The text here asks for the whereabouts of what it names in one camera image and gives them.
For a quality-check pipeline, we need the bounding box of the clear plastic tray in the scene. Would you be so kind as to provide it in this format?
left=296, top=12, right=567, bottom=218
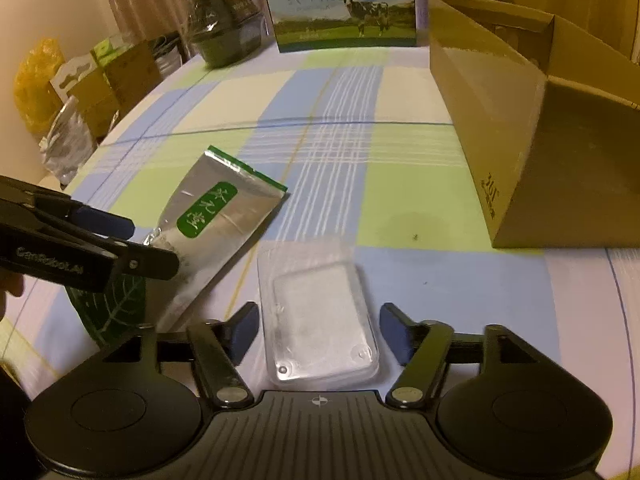
left=256, top=239, right=381, bottom=389

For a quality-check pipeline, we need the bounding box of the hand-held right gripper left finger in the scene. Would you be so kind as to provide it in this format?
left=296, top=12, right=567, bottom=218
left=100, top=302, right=261, bottom=409

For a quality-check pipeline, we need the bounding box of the person's left hand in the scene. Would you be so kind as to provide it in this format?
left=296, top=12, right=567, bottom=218
left=0, top=270, right=26, bottom=322

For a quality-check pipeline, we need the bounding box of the yellow plastic bag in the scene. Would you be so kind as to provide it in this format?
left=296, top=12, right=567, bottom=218
left=13, top=36, right=67, bottom=137

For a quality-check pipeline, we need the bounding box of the desk with checked tablecloth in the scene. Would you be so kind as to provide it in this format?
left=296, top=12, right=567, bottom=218
left=0, top=42, right=640, bottom=403

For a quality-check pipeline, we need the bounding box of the blue milk carton with cow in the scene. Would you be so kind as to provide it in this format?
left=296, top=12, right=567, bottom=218
left=258, top=0, right=419, bottom=55

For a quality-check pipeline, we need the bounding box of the brown cardboard box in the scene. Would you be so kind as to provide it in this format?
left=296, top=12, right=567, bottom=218
left=428, top=0, right=640, bottom=250

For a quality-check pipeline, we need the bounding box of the large brown carton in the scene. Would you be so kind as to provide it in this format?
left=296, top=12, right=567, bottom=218
left=102, top=40, right=164, bottom=111

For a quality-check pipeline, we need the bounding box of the silver foil bag green label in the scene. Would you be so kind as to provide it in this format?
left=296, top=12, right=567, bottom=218
left=66, top=144, right=289, bottom=347

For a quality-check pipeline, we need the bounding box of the dark wrapped plastic bowl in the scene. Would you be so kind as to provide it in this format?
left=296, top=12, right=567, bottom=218
left=185, top=0, right=265, bottom=69

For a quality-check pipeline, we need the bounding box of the dark shiny bag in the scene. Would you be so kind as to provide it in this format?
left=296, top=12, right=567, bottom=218
left=151, top=31, right=189, bottom=79

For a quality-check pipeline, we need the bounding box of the small brown carton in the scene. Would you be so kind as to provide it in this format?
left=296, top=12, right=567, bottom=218
left=67, top=77, right=122, bottom=142

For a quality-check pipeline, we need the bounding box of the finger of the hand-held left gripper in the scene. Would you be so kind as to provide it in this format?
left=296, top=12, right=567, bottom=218
left=34, top=191, right=135, bottom=240
left=107, top=241, right=180, bottom=282

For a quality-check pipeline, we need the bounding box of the green tissue pack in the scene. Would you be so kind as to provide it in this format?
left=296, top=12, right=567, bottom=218
left=89, top=34, right=127, bottom=59

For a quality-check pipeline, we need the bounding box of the crumpled silver white bag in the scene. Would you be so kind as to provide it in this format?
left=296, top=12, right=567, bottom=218
left=38, top=96, right=97, bottom=187

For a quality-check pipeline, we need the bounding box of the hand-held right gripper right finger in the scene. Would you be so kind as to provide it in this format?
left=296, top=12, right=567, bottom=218
left=378, top=303, right=543, bottom=409

